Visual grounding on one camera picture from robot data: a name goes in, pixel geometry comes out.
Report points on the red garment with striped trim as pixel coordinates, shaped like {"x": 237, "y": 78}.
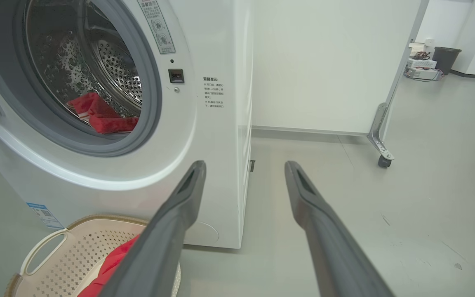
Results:
{"x": 105, "y": 119}

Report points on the grey flat device box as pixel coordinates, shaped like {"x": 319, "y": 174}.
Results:
{"x": 425, "y": 74}

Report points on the plain red garment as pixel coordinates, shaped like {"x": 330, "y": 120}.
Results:
{"x": 114, "y": 260}

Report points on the black door latch socket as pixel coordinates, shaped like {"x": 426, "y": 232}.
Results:
{"x": 176, "y": 76}

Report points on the grey instruction label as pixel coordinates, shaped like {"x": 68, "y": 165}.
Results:
{"x": 157, "y": 24}

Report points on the printed warning text label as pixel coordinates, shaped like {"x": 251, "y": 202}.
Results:
{"x": 213, "y": 93}

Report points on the stainless steel washing machine drum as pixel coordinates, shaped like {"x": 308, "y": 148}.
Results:
{"x": 114, "y": 66}

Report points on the cream perforated laundry basket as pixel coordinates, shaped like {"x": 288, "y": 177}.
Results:
{"x": 68, "y": 255}

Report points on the white partition panel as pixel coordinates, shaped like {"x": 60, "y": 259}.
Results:
{"x": 324, "y": 62}

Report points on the black trash bin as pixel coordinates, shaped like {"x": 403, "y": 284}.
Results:
{"x": 446, "y": 60}

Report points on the blue energy label sticker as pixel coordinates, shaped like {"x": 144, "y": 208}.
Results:
{"x": 44, "y": 215}

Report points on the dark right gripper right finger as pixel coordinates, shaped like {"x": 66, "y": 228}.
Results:
{"x": 332, "y": 247}

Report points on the metal leg with caster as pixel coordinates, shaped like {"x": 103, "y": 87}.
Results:
{"x": 379, "y": 132}

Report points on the white front-load washing machine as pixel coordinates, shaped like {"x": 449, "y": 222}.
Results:
{"x": 204, "y": 136}

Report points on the round drain filter cover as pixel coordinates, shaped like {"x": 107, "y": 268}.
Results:
{"x": 202, "y": 233}

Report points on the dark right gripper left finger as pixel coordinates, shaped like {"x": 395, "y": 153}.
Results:
{"x": 155, "y": 247}

